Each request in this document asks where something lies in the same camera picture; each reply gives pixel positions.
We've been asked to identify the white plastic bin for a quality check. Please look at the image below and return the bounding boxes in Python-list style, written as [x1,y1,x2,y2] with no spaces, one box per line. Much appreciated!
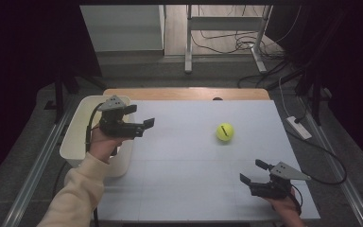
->
[59,95,137,179]

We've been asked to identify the black power strip cable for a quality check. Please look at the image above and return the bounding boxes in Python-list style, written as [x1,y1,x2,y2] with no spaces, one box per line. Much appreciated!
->
[286,113,349,186]

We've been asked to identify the tangle of floor cables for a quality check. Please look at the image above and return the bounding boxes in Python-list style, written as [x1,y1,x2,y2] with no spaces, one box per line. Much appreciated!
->
[190,4,306,90]

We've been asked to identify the white power strip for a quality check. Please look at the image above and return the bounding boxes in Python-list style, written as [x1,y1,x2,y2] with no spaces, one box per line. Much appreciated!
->
[285,115,313,141]

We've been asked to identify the white cabinet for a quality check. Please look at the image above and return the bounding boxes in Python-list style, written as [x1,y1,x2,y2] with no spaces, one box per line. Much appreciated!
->
[79,4,166,53]

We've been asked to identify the white table board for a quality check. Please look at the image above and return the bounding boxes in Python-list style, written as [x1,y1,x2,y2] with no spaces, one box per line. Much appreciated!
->
[91,99,321,222]

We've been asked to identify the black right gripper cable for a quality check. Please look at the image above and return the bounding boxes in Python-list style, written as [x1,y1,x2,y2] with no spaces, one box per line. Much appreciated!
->
[290,183,304,216]

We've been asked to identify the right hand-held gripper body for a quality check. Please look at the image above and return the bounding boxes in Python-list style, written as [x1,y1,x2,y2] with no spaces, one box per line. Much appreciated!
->
[248,161,312,201]

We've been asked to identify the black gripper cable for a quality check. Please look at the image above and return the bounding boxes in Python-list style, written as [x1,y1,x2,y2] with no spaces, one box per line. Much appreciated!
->
[85,101,106,154]
[290,183,304,216]

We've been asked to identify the person's right hand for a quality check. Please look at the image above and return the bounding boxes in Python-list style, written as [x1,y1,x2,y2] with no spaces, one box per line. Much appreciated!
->
[269,186,307,227]

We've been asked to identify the yellow tennis ball black mark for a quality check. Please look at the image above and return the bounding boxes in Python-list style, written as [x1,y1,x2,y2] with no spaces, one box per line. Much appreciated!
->
[216,122,235,142]

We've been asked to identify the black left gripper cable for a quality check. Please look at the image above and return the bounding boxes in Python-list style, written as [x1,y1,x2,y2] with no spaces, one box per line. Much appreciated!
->
[85,101,106,154]

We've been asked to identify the black stand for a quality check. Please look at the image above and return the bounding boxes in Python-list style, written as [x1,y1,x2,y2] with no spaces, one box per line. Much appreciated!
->
[43,61,109,125]
[294,61,333,127]

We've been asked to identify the aluminium floor rail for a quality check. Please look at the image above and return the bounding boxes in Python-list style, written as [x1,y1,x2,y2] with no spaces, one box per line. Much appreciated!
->
[298,96,363,227]
[1,100,75,227]

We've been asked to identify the thin white cable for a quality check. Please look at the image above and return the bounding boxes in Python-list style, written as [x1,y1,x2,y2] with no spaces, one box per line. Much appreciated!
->
[278,74,295,118]

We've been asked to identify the wooden table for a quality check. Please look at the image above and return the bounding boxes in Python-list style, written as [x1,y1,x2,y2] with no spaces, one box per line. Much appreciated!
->
[102,87,271,101]

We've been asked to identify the person's left hand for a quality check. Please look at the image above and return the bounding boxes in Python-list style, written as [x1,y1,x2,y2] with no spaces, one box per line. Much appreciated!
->
[87,125,128,165]

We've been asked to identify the white metal desk frame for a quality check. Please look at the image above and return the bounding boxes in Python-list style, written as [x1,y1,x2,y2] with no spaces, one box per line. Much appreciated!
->
[183,4,274,76]

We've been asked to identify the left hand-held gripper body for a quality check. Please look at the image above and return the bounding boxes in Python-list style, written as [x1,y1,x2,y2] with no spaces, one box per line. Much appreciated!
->
[96,95,147,140]

